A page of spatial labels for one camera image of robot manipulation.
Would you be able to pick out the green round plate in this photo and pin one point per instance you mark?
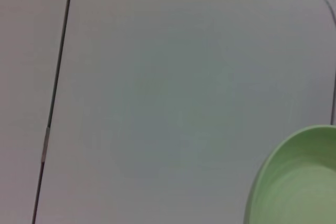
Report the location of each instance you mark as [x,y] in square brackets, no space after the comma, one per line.
[302,182]

